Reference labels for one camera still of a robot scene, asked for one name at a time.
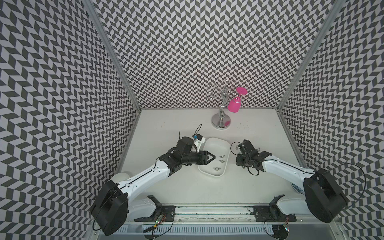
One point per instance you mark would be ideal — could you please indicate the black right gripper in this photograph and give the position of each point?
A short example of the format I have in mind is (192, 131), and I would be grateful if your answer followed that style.
(238, 160)

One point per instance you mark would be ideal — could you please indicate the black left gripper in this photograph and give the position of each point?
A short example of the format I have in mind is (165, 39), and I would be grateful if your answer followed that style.
(203, 157)

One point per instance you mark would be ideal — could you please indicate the white storage box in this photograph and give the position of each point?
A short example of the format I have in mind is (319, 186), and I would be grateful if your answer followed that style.
(217, 147)

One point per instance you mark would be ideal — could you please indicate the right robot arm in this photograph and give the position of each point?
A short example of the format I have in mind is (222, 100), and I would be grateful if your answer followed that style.
(321, 197)

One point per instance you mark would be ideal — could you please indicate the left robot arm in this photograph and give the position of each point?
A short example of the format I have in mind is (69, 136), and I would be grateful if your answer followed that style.
(110, 208)

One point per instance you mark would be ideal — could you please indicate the chrome glass holder stand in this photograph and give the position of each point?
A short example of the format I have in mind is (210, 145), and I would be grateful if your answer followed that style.
(221, 120)

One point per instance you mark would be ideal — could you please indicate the pink wine glass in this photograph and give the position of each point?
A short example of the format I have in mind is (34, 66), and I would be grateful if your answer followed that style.
(235, 104)

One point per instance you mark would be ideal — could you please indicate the blue patterned bowl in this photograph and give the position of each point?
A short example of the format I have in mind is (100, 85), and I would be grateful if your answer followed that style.
(298, 189)

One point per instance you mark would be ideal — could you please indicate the clear wine glass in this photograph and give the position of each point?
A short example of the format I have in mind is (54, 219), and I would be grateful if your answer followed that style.
(213, 91)

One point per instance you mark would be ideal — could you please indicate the white plain bowl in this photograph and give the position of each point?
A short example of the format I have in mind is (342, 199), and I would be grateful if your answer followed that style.
(119, 177)

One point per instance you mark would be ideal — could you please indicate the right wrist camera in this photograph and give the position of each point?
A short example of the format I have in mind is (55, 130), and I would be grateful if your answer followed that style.
(246, 145)

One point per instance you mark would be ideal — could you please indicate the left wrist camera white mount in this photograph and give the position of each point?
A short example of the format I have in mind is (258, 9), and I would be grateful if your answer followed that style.
(199, 140)

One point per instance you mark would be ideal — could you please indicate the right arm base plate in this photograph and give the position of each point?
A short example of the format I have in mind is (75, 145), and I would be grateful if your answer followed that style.
(271, 214)

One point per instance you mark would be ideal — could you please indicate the aluminium front rail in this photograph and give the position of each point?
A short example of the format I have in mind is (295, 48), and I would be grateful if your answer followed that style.
(146, 207)

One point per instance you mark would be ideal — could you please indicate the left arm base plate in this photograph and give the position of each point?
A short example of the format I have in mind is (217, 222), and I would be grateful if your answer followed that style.
(166, 211)

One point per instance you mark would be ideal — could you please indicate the aluminium corner post right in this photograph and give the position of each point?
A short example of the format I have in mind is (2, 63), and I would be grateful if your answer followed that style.
(322, 33)

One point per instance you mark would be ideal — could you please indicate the aluminium corner post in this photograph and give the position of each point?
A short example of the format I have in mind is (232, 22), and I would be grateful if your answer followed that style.
(322, 33)
(94, 18)

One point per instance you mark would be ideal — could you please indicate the aluminium corner post left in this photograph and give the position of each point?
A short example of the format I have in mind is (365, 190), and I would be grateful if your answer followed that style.
(94, 18)

